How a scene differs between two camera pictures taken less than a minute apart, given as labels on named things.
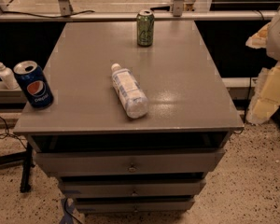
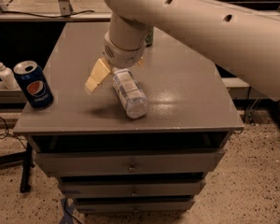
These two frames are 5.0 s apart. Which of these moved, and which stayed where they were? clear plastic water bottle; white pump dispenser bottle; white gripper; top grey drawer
Moved: white gripper
Stayed: top grey drawer; clear plastic water bottle; white pump dispenser bottle
